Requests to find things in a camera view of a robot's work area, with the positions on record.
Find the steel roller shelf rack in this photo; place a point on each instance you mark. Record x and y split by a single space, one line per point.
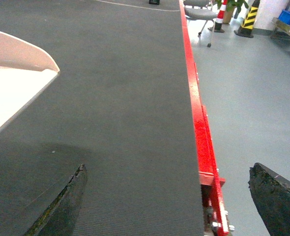
281 30

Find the potted green plant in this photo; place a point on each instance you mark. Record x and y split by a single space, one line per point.
231 6

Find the black device on table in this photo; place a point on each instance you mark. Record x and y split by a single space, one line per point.
156 2

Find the red white traffic cone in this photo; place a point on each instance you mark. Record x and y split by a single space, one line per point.
217 27

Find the yellow black traffic cone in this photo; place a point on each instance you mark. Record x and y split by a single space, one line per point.
246 28

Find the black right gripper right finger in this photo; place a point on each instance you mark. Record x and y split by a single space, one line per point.
271 195

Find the red table frame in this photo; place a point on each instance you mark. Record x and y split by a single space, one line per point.
216 219

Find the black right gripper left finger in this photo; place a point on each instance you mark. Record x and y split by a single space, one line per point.
60 216

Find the beige plastic dustpan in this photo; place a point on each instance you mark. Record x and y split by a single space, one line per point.
25 71

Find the grey office chair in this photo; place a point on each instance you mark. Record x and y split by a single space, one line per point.
200 10

